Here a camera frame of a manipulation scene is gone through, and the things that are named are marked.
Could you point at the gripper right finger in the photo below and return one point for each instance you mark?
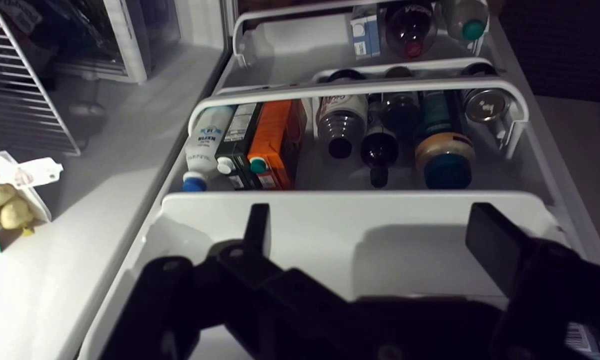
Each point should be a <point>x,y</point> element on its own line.
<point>555,280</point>

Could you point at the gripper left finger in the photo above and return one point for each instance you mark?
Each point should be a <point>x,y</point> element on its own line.
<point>239,285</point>

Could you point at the white fridge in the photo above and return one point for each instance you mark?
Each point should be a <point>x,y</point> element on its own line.
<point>129,200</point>

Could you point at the white fridge door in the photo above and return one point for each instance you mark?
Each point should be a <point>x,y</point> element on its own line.
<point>410,240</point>

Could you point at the clear fridge drawer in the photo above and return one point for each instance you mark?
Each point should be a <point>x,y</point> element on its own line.
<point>124,40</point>

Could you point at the white bottle with blue cap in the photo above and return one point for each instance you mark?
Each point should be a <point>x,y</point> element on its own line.
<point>205,145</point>

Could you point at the dark green carton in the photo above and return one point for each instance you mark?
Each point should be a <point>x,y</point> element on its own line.
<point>239,140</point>

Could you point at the orange carton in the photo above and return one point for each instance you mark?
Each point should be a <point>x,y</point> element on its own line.
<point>275,135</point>

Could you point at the silver can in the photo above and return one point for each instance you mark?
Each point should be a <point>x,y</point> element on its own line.
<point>486,105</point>

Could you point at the clear bottle with white label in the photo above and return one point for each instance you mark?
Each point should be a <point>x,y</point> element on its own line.
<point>341,122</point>

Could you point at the dark glass bottle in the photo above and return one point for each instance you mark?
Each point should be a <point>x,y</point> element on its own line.
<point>402,112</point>
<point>380,150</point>

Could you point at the bag of yellow produce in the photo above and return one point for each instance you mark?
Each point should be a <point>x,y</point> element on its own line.
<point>9,205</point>

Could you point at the clear bottle with green cap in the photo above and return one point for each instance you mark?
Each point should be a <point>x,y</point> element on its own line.
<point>467,20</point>

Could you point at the blue and white carton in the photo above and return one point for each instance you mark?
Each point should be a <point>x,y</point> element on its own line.
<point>366,37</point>

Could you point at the dark bottle with red cap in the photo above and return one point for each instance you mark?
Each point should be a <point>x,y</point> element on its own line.
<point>410,27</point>

